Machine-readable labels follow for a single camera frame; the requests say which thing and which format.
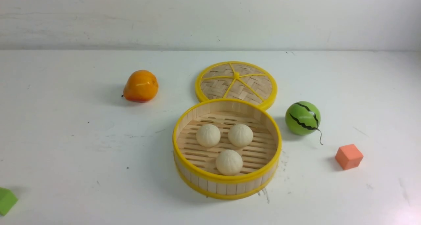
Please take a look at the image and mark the cream bun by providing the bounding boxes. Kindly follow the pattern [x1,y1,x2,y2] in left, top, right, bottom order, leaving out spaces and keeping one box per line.
[196,124,221,148]
[215,149,243,176]
[228,124,254,148]

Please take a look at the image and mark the green toy watermelon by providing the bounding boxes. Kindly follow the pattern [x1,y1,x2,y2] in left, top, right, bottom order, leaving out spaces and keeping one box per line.
[285,101,323,145]

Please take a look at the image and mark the yellow-rimmed woven steamer lid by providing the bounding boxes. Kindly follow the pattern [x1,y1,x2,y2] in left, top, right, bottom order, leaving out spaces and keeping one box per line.
[194,61,278,111]

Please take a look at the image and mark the yellow-rimmed bamboo steamer tray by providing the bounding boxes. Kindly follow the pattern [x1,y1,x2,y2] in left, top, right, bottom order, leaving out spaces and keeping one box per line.
[172,99,282,200]

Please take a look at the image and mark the orange toy persimmon fruit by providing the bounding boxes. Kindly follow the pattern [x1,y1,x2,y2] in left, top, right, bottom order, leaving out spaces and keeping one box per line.
[122,70,159,103]

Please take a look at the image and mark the orange foam cube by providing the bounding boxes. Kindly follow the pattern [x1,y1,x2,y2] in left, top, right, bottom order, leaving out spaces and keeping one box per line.
[335,144,363,170]

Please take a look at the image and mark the green foam block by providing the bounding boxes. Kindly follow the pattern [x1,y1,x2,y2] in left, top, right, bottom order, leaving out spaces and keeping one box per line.
[0,187,18,216]

